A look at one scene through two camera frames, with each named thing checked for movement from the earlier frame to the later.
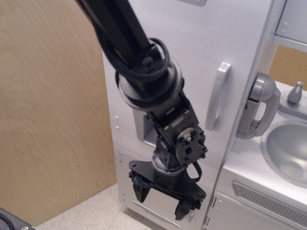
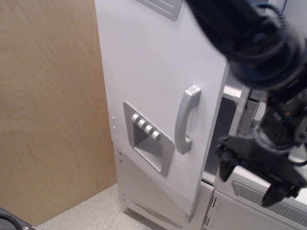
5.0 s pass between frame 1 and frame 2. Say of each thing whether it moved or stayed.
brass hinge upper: stayed
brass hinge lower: stayed
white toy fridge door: moved
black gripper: moved
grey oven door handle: stayed
